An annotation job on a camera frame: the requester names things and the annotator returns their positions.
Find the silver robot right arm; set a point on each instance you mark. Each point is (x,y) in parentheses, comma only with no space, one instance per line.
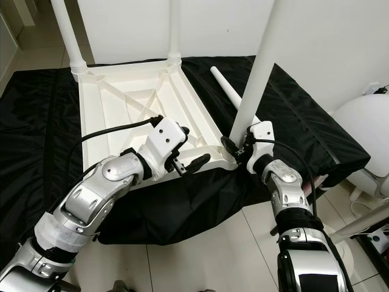
(285,188)

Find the white stand pole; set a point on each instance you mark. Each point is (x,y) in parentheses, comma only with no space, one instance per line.
(364,228)

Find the grey robot right leg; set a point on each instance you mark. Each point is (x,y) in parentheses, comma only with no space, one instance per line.
(208,289)

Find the small white plastic object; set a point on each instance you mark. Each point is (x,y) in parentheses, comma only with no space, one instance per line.
(368,191)

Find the black table cloth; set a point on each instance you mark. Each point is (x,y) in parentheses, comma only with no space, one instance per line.
(36,134)

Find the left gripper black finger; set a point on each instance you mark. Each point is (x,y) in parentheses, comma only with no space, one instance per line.
(199,163)

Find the grey robot left leg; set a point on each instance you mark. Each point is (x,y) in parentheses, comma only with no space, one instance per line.
(120,287)

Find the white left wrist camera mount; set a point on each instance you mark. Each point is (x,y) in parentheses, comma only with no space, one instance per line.
(167,140)

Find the grey robot leg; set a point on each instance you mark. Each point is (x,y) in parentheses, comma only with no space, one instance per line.
(208,289)
(120,287)

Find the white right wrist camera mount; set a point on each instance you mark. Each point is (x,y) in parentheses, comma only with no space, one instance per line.
(264,131)

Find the white plastic table leg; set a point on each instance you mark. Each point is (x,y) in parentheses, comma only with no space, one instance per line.
(67,33)
(225,85)
(174,30)
(264,61)

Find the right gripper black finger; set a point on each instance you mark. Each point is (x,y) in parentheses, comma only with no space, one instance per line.
(229,145)

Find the white plastic table top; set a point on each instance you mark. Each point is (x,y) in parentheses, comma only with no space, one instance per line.
(127,103)

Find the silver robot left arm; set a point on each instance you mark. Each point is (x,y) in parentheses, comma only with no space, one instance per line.
(91,194)

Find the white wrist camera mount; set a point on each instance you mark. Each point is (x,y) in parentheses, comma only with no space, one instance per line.
(167,140)
(264,131)

